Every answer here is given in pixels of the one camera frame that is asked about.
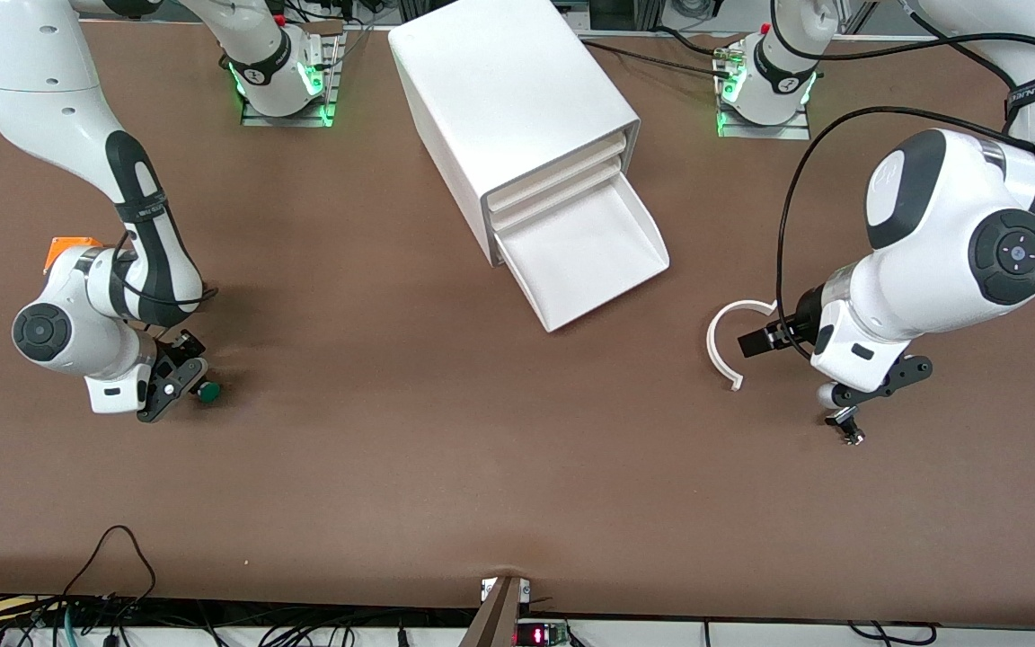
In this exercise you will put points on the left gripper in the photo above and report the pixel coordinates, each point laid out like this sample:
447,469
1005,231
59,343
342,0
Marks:
802,321

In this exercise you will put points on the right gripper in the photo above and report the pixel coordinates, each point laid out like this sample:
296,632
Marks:
178,345

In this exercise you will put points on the green push button switch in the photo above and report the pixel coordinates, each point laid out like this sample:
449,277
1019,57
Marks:
208,393

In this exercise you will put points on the white plastic drawer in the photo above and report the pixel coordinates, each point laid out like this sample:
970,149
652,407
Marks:
553,192
589,261
526,218
553,175

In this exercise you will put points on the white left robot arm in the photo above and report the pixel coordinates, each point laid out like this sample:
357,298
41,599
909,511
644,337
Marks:
949,225

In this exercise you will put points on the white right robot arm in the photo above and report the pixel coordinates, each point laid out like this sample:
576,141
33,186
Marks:
41,90

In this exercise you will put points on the orange black button box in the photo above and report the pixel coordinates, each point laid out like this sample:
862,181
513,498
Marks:
68,247

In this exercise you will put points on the white drawer cabinet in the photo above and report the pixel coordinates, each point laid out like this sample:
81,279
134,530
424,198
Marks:
508,90

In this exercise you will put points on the white curved plastic piece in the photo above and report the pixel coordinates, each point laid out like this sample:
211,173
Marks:
713,346

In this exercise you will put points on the device with red display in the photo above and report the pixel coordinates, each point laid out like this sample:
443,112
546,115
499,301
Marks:
540,634

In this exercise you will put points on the black selector switch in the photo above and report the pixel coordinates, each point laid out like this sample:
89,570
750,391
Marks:
848,429

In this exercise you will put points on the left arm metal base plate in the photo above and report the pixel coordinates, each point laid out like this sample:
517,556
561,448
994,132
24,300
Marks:
765,132

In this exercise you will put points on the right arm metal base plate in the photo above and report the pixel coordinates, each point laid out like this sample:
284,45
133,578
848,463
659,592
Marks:
333,81

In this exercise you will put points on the brown wooden post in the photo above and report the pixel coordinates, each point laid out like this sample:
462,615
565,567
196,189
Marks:
495,620

